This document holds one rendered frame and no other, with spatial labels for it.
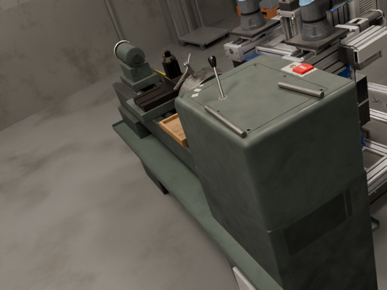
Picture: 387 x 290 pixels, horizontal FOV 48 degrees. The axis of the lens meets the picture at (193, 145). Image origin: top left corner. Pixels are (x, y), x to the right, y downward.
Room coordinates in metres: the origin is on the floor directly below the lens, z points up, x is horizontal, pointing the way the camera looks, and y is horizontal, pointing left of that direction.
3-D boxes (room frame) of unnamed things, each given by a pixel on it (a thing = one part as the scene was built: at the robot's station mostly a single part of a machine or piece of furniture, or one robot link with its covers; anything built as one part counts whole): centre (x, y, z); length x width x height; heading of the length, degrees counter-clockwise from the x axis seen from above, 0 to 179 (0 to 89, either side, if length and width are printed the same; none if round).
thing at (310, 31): (2.04, -0.77, 1.21); 0.15 x 0.15 x 0.10
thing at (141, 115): (2.55, 0.03, 0.90); 0.53 x 0.30 x 0.06; 108
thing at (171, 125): (2.12, -0.07, 0.89); 0.36 x 0.30 x 0.04; 108
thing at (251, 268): (2.22, -0.04, 0.53); 2.10 x 0.60 x 0.02; 18
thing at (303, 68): (1.52, -0.50, 1.26); 0.06 x 0.06 x 0.02; 18
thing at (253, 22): (2.49, -0.57, 1.21); 0.15 x 0.15 x 0.10
